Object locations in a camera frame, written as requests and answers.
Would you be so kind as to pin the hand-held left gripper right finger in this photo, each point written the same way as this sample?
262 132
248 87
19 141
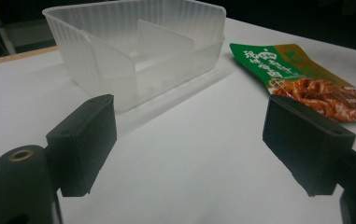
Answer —
303 140

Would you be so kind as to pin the green snack packet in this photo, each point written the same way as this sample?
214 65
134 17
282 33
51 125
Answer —
303 77

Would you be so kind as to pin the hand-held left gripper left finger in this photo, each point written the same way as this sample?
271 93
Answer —
82 143

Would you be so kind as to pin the translucent plastic divided container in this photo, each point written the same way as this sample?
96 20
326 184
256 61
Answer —
129 53

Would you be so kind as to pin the metal stand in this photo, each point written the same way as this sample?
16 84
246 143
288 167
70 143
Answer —
1 28

